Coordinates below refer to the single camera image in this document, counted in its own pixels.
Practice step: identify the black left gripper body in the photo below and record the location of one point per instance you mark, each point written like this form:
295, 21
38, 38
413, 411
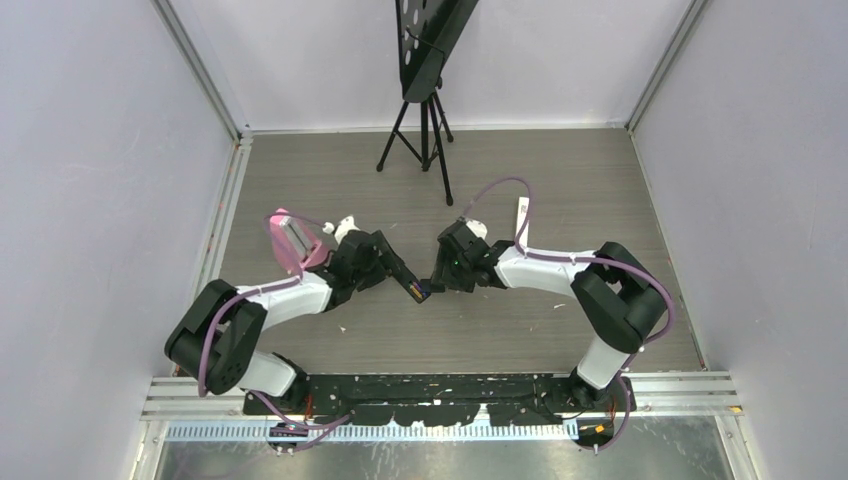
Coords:
378, 268

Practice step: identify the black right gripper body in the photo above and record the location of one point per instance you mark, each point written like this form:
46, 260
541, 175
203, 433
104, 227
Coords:
453, 273

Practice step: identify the white remote control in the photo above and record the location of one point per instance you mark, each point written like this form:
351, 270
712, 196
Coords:
521, 222

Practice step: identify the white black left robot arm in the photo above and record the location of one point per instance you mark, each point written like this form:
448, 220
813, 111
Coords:
216, 340

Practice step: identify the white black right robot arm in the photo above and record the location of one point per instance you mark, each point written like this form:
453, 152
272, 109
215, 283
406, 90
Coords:
621, 300

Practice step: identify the pink metronome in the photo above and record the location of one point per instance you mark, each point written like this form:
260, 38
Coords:
295, 246

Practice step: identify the black music stand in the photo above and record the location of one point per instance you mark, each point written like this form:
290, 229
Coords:
427, 33

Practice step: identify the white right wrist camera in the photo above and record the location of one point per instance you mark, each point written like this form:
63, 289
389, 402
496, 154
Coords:
477, 227

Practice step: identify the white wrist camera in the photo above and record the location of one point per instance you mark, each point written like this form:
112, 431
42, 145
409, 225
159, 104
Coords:
343, 226
477, 227

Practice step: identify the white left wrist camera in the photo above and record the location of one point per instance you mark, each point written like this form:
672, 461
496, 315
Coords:
343, 226

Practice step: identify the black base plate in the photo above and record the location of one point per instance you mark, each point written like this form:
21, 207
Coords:
432, 400

